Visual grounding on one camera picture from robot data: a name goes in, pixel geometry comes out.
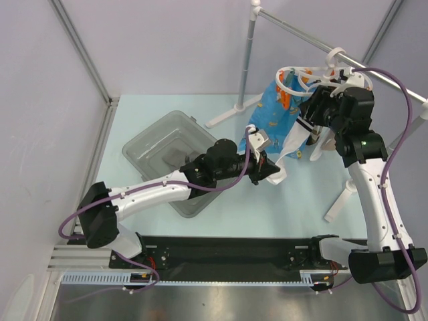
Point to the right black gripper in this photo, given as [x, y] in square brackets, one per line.
[314, 105]

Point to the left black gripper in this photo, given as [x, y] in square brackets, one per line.
[261, 170]

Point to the white black striped sock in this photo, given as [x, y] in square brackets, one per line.
[296, 137]

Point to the beige sock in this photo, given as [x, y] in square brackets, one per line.
[329, 145]

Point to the grey sock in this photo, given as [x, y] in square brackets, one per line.
[175, 157]

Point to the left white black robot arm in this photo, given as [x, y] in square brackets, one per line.
[102, 209]

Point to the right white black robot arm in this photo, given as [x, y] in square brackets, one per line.
[390, 253]

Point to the white round clip hanger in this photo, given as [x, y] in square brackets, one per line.
[301, 81]

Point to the brown striped sock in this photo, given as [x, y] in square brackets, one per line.
[314, 136]

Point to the orange clothes clip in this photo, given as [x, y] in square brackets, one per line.
[283, 98]

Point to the blue cartoon print sock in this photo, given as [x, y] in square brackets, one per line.
[270, 116]

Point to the clear grey plastic bin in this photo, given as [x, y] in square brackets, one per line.
[165, 146]

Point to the white metal drying rack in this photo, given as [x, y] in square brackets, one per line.
[240, 107]

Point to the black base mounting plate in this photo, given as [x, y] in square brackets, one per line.
[223, 259]

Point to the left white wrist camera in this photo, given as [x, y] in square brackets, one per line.
[258, 140]

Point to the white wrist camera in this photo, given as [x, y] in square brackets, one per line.
[354, 79]
[258, 140]

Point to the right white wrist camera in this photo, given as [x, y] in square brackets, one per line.
[354, 79]

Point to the white slotted cable duct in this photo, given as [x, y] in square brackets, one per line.
[107, 278]

